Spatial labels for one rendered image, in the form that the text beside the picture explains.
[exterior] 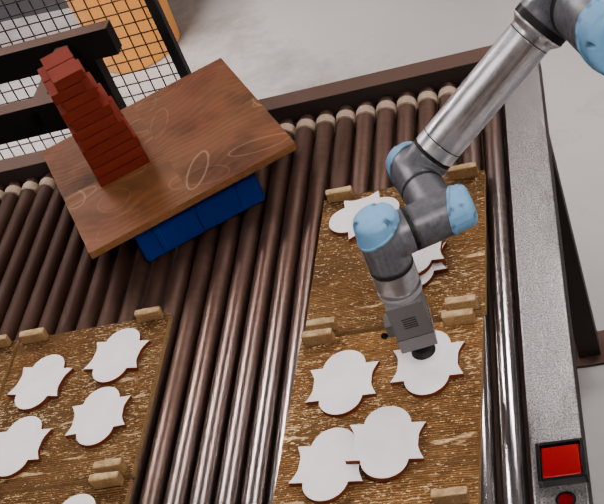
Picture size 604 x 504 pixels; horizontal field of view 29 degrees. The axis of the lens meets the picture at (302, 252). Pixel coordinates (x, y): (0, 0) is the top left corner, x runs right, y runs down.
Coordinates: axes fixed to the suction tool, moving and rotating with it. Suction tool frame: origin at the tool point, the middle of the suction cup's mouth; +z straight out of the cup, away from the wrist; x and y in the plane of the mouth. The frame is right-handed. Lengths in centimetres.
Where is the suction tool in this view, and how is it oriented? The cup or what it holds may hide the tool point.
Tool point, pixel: (423, 350)
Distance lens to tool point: 207.5
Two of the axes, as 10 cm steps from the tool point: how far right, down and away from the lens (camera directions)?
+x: 9.5, -2.9, -1.5
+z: 3.2, 7.2, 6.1
